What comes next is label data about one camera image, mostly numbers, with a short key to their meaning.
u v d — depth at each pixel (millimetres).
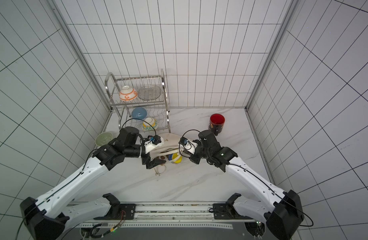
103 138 978
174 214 730
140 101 855
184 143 622
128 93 851
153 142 583
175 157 712
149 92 912
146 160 610
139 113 1055
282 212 373
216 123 976
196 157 647
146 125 985
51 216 392
